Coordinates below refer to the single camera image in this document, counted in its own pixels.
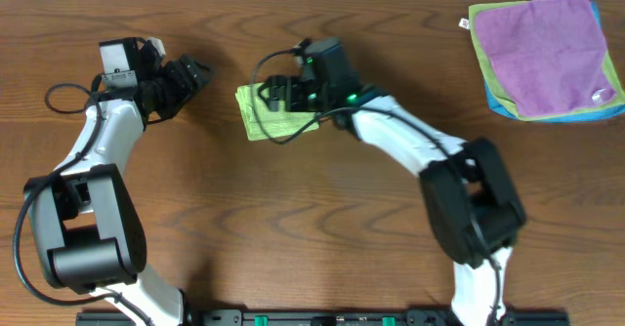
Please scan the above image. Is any light green microfiber cloth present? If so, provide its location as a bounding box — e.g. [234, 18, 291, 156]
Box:
[235, 85, 319, 143]

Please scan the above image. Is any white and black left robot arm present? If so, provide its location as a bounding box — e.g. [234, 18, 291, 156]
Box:
[13, 37, 213, 325]

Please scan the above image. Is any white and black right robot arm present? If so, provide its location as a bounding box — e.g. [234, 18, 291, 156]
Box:
[249, 38, 526, 325]

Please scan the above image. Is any blue cloth at stack bottom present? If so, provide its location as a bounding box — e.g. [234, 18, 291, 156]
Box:
[476, 1, 624, 123]

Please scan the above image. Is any purple microfiber cloth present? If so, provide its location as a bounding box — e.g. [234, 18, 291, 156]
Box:
[472, 0, 618, 118]

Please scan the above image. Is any olive green cloth in stack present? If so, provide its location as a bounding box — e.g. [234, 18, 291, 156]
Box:
[459, 3, 624, 122]

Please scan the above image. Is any black right camera cable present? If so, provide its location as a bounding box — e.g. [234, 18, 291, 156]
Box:
[248, 46, 504, 326]

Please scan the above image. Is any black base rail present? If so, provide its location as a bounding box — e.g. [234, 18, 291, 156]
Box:
[75, 307, 571, 326]

